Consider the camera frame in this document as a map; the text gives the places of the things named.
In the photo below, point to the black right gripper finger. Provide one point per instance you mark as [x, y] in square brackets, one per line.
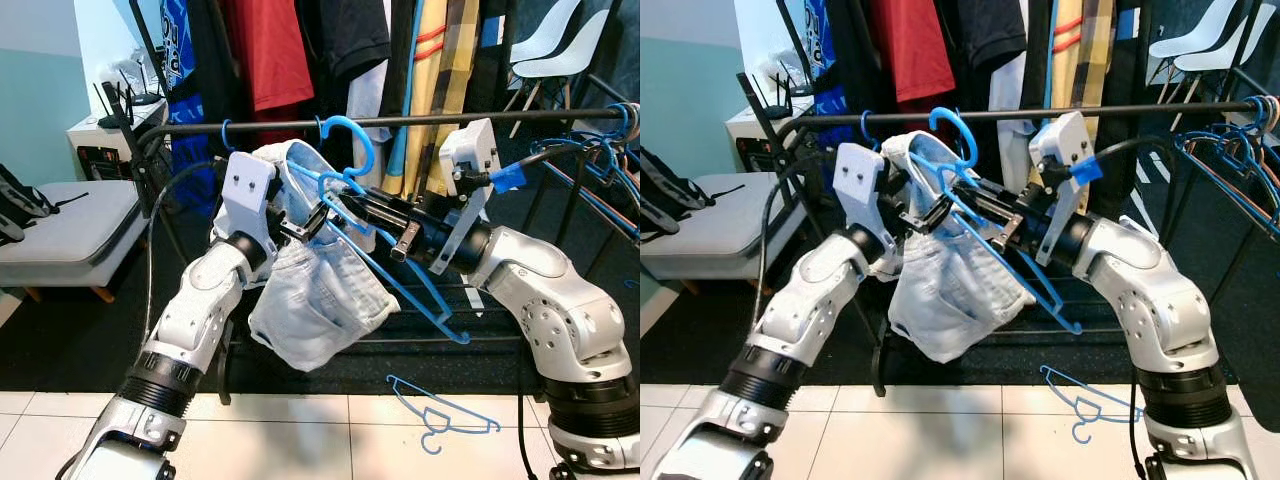
[995, 211]
[380, 221]
[375, 201]
[990, 192]

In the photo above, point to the light denim shorts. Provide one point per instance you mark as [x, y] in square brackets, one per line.
[320, 310]
[960, 300]

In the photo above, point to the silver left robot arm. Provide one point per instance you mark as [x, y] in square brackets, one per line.
[190, 320]
[810, 310]

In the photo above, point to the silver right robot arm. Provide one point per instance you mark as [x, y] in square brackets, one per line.
[550, 300]
[1160, 300]

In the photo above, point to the blue tape tag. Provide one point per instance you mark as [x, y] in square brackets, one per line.
[1085, 170]
[508, 178]

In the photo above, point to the black metal clothes rack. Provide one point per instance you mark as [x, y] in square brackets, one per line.
[1160, 108]
[400, 121]

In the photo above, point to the pale grey shirt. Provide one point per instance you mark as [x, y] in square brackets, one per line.
[370, 100]
[1008, 90]

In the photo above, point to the yellow plaid garment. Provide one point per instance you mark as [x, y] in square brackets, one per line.
[1080, 50]
[440, 60]

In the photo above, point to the black short-sleeve shirt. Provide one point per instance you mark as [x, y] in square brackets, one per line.
[355, 35]
[990, 30]

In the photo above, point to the red shirt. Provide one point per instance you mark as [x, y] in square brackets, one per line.
[265, 50]
[910, 45]

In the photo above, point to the black router with antennas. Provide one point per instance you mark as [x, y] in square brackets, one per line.
[140, 100]
[775, 100]

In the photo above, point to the long black garment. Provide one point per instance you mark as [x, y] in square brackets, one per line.
[495, 60]
[1125, 60]

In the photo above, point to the white cabinet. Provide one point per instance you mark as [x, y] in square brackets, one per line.
[85, 130]
[745, 125]

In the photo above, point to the black object on bench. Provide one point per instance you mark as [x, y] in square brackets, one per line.
[20, 205]
[665, 195]

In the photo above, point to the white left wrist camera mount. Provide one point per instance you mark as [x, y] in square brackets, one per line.
[248, 190]
[855, 180]

